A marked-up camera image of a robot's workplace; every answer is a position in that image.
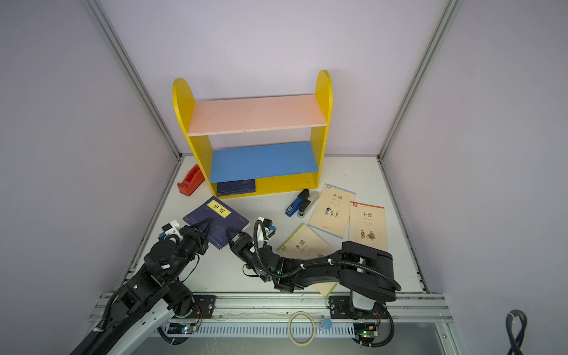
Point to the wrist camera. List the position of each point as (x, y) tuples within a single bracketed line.
[(267, 225), (171, 228)]

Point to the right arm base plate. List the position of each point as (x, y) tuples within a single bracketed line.
[(341, 307)]

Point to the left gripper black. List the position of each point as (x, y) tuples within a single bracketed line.
[(197, 235)]

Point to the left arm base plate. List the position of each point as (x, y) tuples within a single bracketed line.
[(202, 306)]

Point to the left green circuit board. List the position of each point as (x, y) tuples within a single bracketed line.
[(177, 329)]

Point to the yellow shelf pink blue boards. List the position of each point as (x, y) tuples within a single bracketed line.
[(275, 167)]

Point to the beige book orange edge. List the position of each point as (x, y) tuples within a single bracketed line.
[(367, 226)]

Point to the dark purple book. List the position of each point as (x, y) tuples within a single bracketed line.
[(223, 217), (237, 187)]

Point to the green circuit board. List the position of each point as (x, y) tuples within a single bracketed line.
[(366, 330), (177, 329)]

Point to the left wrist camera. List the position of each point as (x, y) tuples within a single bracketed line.
[(171, 228)]

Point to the blue black stapler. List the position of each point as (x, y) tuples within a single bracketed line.
[(297, 203)]

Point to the red tape dispenser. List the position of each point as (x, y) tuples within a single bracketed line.
[(193, 179)]

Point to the beige book blue edge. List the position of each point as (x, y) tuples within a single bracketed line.
[(332, 211)]

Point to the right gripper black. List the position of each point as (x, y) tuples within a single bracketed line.
[(240, 245)]

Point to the aluminium front rail frame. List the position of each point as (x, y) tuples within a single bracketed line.
[(273, 315)]

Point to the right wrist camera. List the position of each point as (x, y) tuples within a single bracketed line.
[(267, 225)]

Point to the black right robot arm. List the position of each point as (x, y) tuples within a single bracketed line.
[(363, 270)]

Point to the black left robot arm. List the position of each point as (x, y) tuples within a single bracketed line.
[(152, 296)]

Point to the right green circuit board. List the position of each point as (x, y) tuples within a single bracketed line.
[(366, 330)]

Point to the beige book green edge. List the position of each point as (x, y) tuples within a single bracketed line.
[(305, 244)]

